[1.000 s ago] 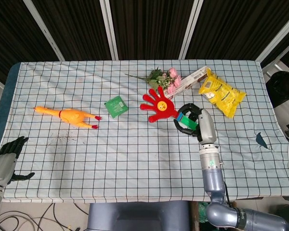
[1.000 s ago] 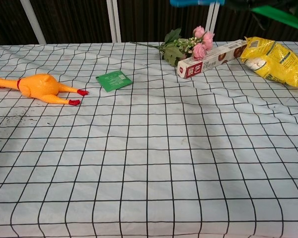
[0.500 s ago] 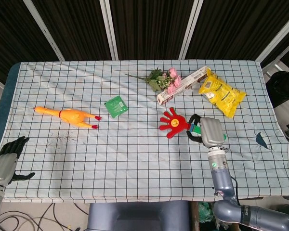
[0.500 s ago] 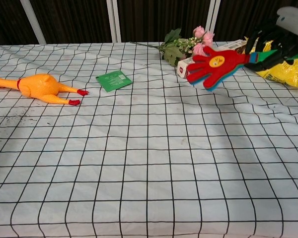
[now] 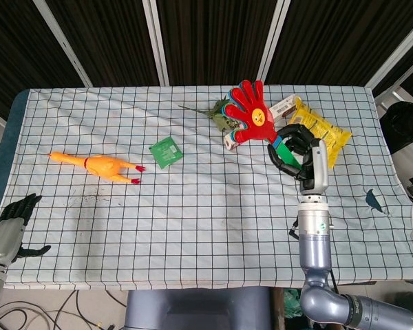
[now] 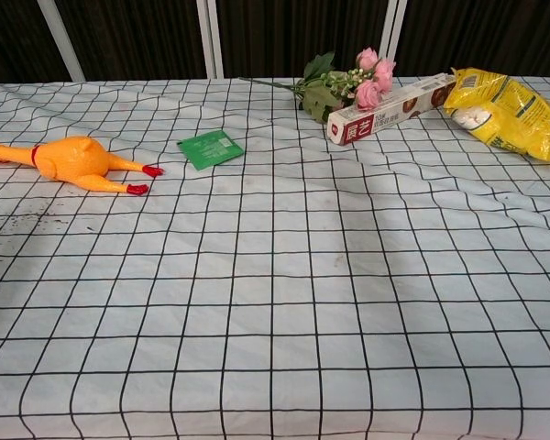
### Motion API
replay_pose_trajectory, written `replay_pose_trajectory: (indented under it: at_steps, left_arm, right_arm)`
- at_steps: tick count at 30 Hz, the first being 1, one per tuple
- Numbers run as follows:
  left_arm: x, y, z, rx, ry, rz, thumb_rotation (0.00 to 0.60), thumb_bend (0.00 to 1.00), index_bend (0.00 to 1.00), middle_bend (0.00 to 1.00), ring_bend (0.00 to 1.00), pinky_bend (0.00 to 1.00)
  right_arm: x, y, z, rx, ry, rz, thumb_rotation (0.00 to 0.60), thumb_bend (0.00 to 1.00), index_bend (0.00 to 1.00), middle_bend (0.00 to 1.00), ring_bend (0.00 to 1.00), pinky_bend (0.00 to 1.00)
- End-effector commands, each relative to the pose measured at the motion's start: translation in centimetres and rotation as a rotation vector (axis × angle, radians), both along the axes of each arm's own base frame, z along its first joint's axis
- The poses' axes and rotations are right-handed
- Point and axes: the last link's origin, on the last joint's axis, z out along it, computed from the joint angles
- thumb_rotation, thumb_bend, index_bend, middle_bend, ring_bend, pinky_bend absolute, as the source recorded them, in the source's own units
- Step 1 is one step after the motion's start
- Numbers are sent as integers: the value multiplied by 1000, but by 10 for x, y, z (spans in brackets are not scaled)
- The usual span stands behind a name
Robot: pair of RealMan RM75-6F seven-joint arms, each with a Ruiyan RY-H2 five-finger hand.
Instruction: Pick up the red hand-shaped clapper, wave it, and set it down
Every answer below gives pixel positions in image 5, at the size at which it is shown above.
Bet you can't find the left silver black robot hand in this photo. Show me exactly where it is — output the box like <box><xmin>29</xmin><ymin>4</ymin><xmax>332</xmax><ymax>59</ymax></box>
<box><xmin>0</xmin><ymin>193</ymin><xmax>52</xmax><ymax>267</ymax></box>

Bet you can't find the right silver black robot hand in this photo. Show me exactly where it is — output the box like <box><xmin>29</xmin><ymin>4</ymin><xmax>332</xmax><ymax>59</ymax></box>
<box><xmin>267</xmin><ymin>124</ymin><xmax>330</xmax><ymax>197</ymax></box>

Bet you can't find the red hand-shaped clapper toy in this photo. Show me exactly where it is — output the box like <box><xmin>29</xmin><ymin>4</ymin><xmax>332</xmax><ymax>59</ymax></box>
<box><xmin>224</xmin><ymin>80</ymin><xmax>302</xmax><ymax>169</ymax></box>

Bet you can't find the yellow snack bag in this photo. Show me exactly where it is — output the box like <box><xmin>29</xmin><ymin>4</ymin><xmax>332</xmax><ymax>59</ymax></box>
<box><xmin>287</xmin><ymin>97</ymin><xmax>353</xmax><ymax>169</ymax></box>

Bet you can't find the black bag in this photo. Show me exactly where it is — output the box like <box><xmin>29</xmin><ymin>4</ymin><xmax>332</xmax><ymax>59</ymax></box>
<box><xmin>379</xmin><ymin>101</ymin><xmax>413</xmax><ymax>155</ymax></box>

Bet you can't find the green plant sprig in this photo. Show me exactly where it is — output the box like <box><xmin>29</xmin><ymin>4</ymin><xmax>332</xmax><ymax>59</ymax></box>
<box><xmin>178</xmin><ymin>97</ymin><xmax>242</xmax><ymax>133</ymax></box>

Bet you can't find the orange rubber chicken toy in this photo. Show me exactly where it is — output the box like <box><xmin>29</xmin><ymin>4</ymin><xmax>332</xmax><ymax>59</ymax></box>
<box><xmin>47</xmin><ymin>151</ymin><xmax>147</xmax><ymax>186</ymax></box>

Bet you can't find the white black-grid tablecloth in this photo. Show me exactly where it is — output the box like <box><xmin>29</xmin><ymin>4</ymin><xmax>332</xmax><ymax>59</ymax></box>
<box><xmin>0</xmin><ymin>84</ymin><xmax>413</xmax><ymax>292</ymax></box>

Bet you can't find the green plastic bag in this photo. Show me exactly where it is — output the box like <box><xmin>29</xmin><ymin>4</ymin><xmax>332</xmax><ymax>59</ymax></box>
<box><xmin>284</xmin><ymin>288</ymin><xmax>304</xmax><ymax>319</ymax></box>

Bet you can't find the green foil packet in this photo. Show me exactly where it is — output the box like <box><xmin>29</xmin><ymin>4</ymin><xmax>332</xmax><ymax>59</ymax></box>
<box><xmin>149</xmin><ymin>135</ymin><xmax>184</xmax><ymax>170</ymax></box>

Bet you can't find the grey-blue robot torso base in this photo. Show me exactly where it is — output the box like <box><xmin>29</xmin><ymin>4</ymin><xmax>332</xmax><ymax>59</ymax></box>
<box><xmin>123</xmin><ymin>287</ymin><xmax>273</xmax><ymax>330</ymax></box>

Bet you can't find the black arm connector cable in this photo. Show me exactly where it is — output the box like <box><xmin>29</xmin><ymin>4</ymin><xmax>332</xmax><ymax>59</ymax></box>
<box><xmin>288</xmin><ymin>219</ymin><xmax>301</xmax><ymax>241</ymax></box>

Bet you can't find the black floor cable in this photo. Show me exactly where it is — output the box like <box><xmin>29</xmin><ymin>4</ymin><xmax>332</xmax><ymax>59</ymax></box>
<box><xmin>0</xmin><ymin>290</ymin><xmax>128</xmax><ymax>330</ymax></box>

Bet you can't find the white metal frame post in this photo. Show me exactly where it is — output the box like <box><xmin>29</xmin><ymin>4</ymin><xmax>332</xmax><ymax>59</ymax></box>
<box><xmin>366</xmin><ymin>0</ymin><xmax>413</xmax><ymax>91</ymax></box>
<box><xmin>32</xmin><ymin>0</ymin><xmax>93</xmax><ymax>87</ymax></box>
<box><xmin>256</xmin><ymin>0</ymin><xmax>290</xmax><ymax>83</ymax></box>
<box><xmin>141</xmin><ymin>0</ymin><xmax>170</xmax><ymax>87</ymax></box>

